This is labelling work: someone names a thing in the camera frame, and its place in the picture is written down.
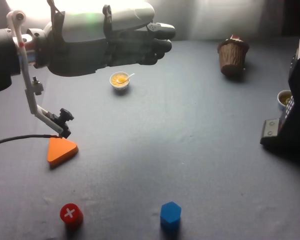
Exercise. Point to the brown toy cupcake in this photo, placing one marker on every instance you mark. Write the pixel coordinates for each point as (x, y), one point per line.
(232, 57)

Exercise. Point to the red cylinder block white cross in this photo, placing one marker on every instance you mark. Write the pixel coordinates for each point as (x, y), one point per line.
(70, 213)

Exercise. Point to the blue hexagon block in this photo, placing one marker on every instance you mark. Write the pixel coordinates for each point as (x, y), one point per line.
(170, 213)

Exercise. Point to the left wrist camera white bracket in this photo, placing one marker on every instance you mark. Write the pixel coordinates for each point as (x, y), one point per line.
(27, 80)

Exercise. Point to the orange triangle block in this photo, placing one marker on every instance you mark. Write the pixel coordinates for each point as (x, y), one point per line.
(61, 150)

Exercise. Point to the white backdrop curtain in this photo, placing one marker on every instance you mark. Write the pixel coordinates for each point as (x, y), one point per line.
(215, 17)

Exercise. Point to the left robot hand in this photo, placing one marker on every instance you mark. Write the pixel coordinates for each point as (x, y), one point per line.
(95, 27)

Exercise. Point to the grey table cloth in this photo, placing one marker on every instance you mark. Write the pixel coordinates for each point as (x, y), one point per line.
(150, 162)

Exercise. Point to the toy bowl green soup spoon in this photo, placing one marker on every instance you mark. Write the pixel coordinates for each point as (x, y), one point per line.
(283, 100)

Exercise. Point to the toy bowl yellow soup spoon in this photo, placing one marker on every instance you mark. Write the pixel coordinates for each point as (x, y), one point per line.
(119, 81)

